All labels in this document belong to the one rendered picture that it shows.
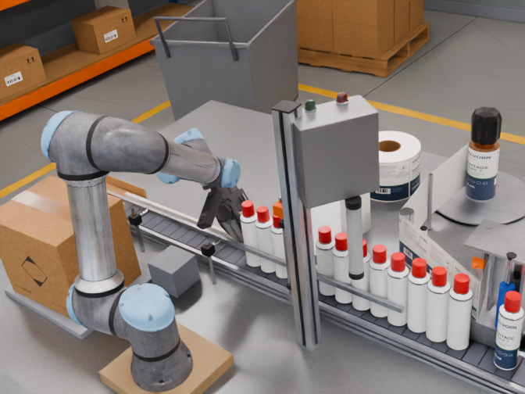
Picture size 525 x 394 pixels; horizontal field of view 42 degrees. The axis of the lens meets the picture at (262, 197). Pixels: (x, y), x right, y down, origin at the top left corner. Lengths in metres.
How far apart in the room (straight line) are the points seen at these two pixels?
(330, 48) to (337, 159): 3.92
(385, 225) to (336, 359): 0.51
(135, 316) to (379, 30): 3.83
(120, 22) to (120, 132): 4.53
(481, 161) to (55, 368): 1.31
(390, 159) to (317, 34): 3.28
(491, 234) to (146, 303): 0.79
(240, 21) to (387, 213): 2.75
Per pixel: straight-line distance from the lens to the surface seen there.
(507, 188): 2.24
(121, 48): 5.89
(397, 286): 1.65
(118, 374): 1.76
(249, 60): 3.80
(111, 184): 2.56
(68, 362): 1.89
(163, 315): 1.57
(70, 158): 1.48
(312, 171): 1.39
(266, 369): 1.73
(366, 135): 1.40
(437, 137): 4.36
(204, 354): 1.75
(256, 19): 4.60
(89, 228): 1.56
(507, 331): 1.58
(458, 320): 1.63
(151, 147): 1.44
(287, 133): 1.38
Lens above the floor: 2.10
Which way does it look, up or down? 33 degrees down
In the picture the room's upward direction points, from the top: 7 degrees counter-clockwise
